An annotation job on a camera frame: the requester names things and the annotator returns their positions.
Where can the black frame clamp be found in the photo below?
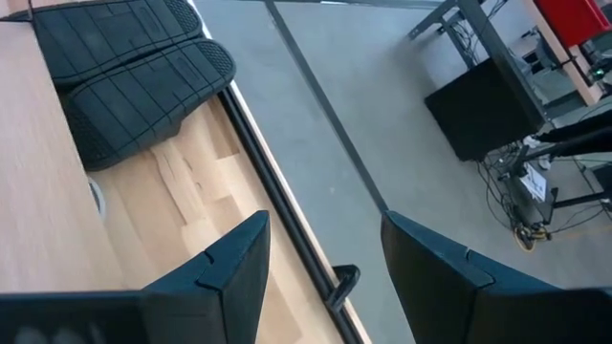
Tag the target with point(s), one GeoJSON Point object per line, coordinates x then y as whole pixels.
{"type": "Point", "coordinates": [346, 282]}

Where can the black stand base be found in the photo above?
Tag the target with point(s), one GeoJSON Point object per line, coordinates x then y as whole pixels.
{"type": "Point", "coordinates": [583, 138]}

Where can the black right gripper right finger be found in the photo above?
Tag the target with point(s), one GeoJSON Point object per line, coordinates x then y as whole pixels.
{"type": "Point", "coordinates": [430, 286]}

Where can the white power strip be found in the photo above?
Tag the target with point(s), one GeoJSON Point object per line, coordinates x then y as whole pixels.
{"type": "Point", "coordinates": [535, 184]}

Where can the black metal desk frame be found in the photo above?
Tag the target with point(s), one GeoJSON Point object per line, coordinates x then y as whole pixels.
{"type": "Point", "coordinates": [483, 28]}

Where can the wooden shelf with black frame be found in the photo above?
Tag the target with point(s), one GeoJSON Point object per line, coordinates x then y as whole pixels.
{"type": "Point", "coordinates": [38, 191]}

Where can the grey rubber slide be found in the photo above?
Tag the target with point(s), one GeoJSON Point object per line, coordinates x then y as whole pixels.
{"type": "Point", "coordinates": [98, 196]}

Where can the black computer tower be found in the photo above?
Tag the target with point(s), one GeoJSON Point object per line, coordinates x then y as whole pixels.
{"type": "Point", "coordinates": [478, 110]}

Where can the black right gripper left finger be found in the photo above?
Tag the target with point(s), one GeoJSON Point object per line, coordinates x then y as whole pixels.
{"type": "Point", "coordinates": [215, 296]}

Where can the black rubber slide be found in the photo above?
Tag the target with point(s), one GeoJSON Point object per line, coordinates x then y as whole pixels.
{"type": "Point", "coordinates": [110, 33]}
{"type": "Point", "coordinates": [143, 100]}

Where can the red plastic bin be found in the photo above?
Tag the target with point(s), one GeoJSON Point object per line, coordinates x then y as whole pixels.
{"type": "Point", "coordinates": [569, 14]}

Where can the light wooden desk edge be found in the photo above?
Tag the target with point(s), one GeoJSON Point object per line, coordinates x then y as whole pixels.
{"type": "Point", "coordinates": [564, 57]}

